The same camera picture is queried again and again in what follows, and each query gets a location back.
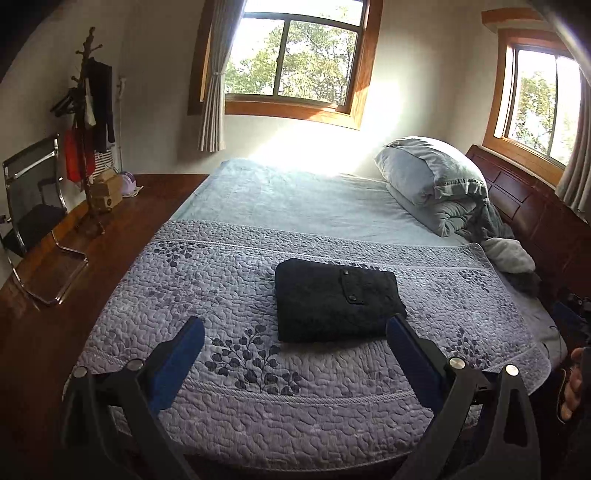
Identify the grey folded comforter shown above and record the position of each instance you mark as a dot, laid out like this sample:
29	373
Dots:
452	214

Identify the red hanging garment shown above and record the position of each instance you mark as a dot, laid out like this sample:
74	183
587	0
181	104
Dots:
73	157

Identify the person's right hand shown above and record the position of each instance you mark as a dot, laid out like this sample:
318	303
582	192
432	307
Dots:
572	378

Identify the blue-grey pillow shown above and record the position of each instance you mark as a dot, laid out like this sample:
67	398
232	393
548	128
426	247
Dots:
425	166

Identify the cardboard box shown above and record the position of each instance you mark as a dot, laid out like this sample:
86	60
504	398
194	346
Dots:
106	194

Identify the purple quilted bedspread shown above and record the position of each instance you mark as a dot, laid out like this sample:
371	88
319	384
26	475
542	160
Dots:
207	286

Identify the black pants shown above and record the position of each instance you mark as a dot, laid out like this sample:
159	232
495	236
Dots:
323	304

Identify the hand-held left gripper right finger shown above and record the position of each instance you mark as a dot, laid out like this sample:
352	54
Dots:
413	355

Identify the small purple white appliance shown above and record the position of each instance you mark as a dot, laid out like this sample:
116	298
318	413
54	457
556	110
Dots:
130	184

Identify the black clothes hangers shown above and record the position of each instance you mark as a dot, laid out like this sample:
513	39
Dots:
67	104

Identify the white slatted panel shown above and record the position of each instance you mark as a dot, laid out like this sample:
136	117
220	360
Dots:
105	159

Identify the dark blue bag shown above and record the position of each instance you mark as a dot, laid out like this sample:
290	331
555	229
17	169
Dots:
572	318

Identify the grey curtain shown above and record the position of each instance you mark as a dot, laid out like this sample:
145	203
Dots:
577	170
214	106

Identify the dark wooden headboard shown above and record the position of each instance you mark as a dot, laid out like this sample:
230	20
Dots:
540	217

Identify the blue-grey bed sheet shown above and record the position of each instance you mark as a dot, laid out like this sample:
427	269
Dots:
286	194

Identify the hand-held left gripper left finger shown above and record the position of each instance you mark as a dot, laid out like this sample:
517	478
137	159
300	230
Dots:
178	355

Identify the black hanging garment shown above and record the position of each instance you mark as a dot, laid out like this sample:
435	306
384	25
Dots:
101	101

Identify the wooden coat rack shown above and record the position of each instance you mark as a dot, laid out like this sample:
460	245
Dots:
87	203

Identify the narrow wood-framed window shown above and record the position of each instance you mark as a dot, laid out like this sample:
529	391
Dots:
501	92

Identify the large wood-framed window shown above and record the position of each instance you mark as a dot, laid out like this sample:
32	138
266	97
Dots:
360	69

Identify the black mesh chrome chair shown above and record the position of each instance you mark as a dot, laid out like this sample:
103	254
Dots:
34	217

